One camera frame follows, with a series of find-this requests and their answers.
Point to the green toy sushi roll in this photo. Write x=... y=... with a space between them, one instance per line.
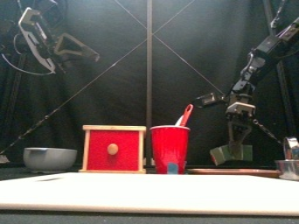
x=247 y=154

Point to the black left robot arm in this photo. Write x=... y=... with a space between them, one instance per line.
x=48 y=8

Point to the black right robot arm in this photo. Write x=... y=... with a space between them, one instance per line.
x=264 y=55

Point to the brown wooden plate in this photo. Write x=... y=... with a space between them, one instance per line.
x=234 y=172

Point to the white cutting board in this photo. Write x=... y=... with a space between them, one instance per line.
x=155 y=192

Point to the small metal cup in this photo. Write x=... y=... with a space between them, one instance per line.
x=290 y=169

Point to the red plastic cup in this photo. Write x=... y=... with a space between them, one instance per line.
x=167 y=148

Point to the wooden box with red drawer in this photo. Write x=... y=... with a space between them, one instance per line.
x=100 y=157

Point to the grey bowl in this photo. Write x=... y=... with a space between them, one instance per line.
x=51 y=160

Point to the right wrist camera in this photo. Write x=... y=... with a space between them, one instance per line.
x=210 y=99

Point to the dark vertical frame pole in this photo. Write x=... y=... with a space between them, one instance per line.
x=148 y=87

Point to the metal frame clamp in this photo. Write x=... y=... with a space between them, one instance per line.
x=3 y=159

